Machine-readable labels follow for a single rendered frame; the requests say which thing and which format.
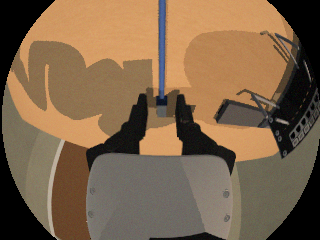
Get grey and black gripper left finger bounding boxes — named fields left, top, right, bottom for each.
left=86, top=94, right=148, bottom=172

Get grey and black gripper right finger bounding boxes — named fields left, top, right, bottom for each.
left=175, top=94, right=236, bottom=176

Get blue patch cord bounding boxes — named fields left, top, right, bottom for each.
left=159, top=0, right=166, bottom=99

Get dark grey patch panel rack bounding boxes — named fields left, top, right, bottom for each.
left=215, top=33, right=320, bottom=159

